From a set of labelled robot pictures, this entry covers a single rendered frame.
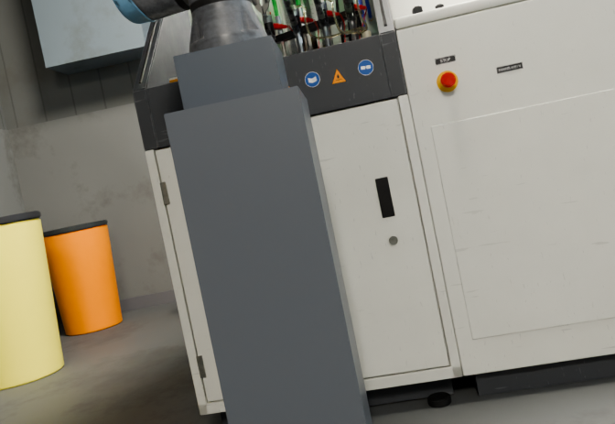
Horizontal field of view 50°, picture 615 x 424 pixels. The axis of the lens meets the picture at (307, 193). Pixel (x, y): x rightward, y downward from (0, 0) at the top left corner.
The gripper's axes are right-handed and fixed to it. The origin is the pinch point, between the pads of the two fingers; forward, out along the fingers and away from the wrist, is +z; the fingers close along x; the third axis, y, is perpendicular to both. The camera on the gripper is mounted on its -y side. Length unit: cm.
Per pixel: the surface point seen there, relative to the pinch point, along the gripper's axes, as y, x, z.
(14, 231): -72, -137, 48
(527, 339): 22, 52, 99
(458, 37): 22, 50, 23
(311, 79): 22.4, 12.4, 25.4
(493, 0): 22, 59, 17
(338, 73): 22.4, 19.2, 25.5
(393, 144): 22, 29, 46
